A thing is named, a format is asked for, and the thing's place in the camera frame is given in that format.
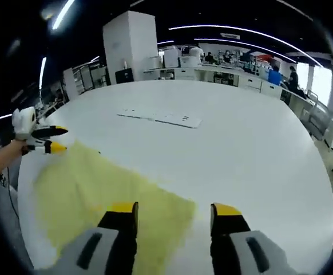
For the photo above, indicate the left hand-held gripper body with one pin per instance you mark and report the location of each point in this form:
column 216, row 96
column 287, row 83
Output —
column 23, row 123

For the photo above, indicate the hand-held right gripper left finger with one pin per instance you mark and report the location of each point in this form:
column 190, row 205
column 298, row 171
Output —
column 120, row 226

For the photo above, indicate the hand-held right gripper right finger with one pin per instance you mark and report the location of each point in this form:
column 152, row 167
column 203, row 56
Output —
column 229, row 226

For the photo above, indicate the yellow blue black garment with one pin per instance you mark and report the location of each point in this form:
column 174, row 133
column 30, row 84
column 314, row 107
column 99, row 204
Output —
column 98, row 183

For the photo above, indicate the person's left hand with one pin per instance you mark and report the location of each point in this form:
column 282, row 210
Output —
column 20, row 148

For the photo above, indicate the black low cabinet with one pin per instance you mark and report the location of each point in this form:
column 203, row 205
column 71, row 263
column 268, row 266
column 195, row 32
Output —
column 124, row 76

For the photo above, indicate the small white bottle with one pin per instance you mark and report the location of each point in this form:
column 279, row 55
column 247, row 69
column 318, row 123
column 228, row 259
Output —
column 123, row 64

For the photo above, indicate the white square pillar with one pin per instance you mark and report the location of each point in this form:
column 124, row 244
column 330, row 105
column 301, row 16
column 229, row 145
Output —
column 129, row 46

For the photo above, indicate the grey framed office chair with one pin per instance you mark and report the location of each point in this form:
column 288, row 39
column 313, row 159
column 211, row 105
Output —
column 324, row 114

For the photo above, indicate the white drawer cabinet counter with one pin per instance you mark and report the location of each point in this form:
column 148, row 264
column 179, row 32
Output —
column 241, row 80

